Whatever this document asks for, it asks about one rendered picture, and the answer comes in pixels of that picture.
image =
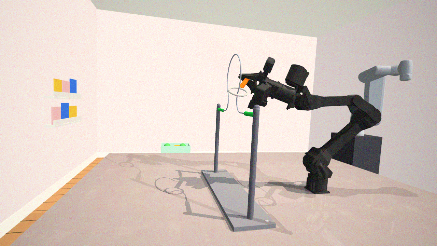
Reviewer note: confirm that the orange handle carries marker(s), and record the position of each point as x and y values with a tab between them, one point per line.
242	85

